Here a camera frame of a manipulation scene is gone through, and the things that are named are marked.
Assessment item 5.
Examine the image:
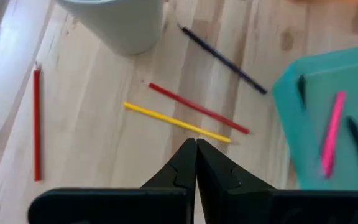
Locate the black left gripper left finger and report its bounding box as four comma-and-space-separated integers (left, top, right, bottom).
140, 138, 198, 224

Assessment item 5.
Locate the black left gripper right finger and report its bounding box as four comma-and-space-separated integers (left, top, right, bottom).
196, 138, 277, 224

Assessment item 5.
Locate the yellow pencil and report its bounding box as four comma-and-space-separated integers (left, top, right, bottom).
123, 101, 232, 144

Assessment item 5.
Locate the red pencil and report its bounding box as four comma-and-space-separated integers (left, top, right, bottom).
149, 82, 251, 136
32, 63, 42, 182

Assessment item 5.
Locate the pink pen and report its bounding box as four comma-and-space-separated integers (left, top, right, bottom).
320, 90, 347, 180

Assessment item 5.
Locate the purple pencil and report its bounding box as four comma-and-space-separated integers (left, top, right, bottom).
178, 24, 269, 95

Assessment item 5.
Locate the white ceramic plant pot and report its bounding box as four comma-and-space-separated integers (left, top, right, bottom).
54, 0, 167, 57

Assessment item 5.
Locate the green translucent plastic bin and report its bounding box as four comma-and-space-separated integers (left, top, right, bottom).
272, 42, 358, 191

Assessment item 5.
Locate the orange translucent plastic bin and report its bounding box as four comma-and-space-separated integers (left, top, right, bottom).
290, 0, 358, 4

